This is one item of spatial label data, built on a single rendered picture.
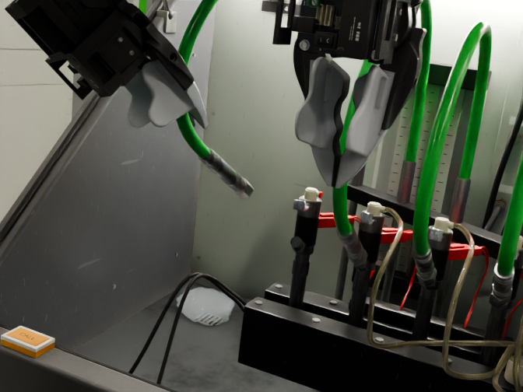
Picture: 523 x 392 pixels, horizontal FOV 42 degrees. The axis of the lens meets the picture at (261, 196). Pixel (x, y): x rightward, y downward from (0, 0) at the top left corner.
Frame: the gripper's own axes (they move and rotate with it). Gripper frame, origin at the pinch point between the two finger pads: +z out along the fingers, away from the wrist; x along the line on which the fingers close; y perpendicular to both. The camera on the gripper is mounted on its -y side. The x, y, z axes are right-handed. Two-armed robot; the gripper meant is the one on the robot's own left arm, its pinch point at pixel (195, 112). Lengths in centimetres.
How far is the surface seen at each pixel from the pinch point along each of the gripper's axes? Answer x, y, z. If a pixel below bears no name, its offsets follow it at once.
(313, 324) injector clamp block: 1.2, 6.7, 28.6
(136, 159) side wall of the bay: -31.9, -1.9, 10.1
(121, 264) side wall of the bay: -34.6, 10.6, 20.7
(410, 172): -0.7, -19.2, 29.3
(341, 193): 14.6, 0.4, 10.8
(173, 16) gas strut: -29.2, -20.6, -1.6
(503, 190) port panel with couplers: 3, -29, 43
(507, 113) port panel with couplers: 3.7, -36.0, 34.4
